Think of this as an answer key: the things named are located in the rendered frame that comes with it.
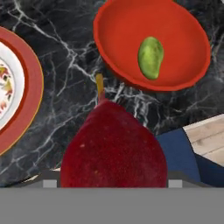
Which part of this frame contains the dark red pear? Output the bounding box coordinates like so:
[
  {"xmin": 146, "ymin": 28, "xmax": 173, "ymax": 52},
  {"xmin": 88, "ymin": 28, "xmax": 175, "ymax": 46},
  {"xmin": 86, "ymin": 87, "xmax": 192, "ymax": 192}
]
[{"xmin": 59, "ymin": 73, "xmax": 169, "ymax": 189}]

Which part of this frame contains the green mango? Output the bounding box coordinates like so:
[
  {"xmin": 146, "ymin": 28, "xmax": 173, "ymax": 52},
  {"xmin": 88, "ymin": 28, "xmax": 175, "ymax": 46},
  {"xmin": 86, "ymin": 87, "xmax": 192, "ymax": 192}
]
[{"xmin": 137, "ymin": 36, "xmax": 165, "ymax": 81}]

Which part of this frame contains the red-rimmed patterned plate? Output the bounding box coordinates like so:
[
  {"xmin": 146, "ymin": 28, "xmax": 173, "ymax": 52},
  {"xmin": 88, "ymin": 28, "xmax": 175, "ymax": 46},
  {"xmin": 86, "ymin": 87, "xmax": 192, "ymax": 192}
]
[{"xmin": 0, "ymin": 25, "xmax": 45, "ymax": 157}]

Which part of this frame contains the red bowl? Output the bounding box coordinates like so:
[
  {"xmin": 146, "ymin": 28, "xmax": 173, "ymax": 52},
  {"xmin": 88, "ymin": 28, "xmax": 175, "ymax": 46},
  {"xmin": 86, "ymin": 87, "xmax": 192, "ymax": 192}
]
[{"xmin": 93, "ymin": 0, "xmax": 212, "ymax": 93}]

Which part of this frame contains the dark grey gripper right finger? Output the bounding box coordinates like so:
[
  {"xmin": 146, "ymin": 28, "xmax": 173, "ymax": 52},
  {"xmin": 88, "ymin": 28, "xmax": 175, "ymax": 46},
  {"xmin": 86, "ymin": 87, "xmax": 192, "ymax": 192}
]
[{"xmin": 166, "ymin": 171, "xmax": 212, "ymax": 189}]

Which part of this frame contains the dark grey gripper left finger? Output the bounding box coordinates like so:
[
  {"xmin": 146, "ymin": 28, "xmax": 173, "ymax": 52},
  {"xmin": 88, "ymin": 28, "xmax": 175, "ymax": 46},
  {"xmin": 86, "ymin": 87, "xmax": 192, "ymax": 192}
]
[{"xmin": 15, "ymin": 170, "xmax": 61, "ymax": 189}]

